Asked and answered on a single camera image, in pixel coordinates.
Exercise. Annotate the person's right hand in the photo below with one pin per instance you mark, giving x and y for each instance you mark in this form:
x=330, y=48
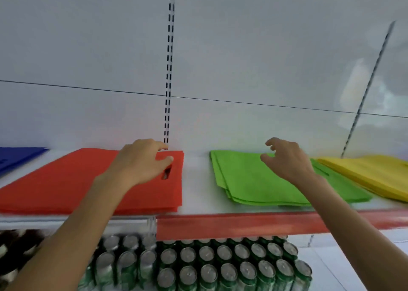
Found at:
x=291, y=163

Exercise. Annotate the person's left hand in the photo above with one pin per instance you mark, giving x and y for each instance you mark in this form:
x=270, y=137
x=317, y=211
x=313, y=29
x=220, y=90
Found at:
x=137, y=163

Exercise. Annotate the person's left thumb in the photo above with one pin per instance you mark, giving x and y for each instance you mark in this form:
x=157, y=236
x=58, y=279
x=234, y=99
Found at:
x=165, y=162

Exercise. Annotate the person's right thumb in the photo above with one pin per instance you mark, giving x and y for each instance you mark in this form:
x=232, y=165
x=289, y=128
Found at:
x=267, y=160

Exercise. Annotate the person's left forearm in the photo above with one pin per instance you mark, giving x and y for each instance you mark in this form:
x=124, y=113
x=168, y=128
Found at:
x=73, y=230

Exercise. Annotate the person's right forearm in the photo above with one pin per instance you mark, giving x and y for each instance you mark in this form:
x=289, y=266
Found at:
x=350, y=233

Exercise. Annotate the stack of green fabric bags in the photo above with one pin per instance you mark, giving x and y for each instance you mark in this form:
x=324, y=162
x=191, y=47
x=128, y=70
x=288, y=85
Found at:
x=248, y=179

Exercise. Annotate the white shelf board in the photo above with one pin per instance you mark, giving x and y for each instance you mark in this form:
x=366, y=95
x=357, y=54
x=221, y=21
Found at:
x=196, y=185
x=322, y=268

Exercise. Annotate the red price strip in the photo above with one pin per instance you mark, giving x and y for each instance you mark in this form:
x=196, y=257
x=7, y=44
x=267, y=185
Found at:
x=248, y=225

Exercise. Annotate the clear price strip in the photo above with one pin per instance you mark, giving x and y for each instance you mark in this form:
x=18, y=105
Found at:
x=127, y=224

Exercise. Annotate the stack of red fabric bags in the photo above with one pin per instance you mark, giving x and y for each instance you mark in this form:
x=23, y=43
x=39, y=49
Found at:
x=63, y=182

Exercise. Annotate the stack of yellow fabric bags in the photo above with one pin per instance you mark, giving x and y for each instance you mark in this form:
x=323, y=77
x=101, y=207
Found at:
x=373, y=173

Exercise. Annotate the group of green drink cans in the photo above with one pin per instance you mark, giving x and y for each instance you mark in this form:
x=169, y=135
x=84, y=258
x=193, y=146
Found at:
x=207, y=265

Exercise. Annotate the stack of blue fabric bags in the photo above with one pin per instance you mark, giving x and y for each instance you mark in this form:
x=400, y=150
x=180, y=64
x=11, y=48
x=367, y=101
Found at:
x=16, y=157

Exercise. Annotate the dark packaged goods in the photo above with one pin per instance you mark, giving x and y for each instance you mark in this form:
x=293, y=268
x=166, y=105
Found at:
x=16, y=252

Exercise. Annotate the slotted shelf upright rail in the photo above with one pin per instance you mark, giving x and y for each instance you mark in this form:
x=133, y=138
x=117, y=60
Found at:
x=169, y=61
x=366, y=90

